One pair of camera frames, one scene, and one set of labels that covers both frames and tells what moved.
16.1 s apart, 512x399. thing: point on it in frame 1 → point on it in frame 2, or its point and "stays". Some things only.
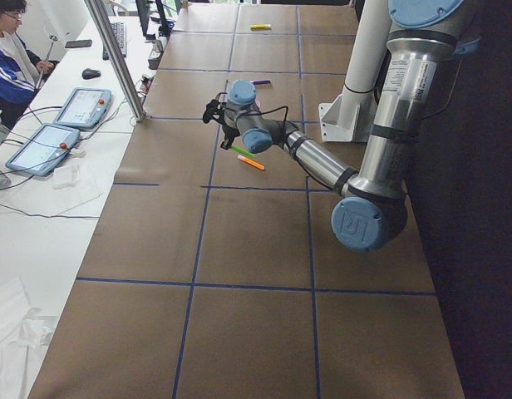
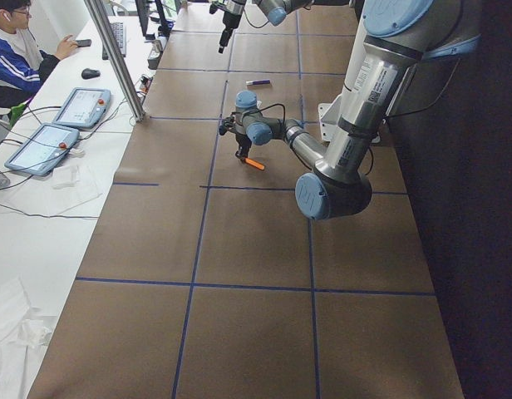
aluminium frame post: (116, 59) stays
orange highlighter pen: (250, 162) stays
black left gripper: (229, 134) → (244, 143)
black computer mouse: (90, 73) stays
